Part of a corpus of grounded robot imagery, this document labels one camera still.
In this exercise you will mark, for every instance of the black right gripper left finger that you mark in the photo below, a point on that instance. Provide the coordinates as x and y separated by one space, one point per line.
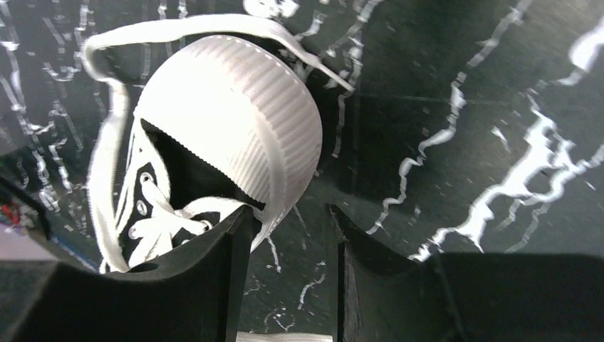
192 293

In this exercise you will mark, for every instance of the black and white sneaker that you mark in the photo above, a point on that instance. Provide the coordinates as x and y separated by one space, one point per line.
221 124

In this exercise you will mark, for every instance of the white shoelace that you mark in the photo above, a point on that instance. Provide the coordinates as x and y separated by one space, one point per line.
168 30

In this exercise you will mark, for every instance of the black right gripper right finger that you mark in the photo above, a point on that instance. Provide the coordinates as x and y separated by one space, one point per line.
376 294

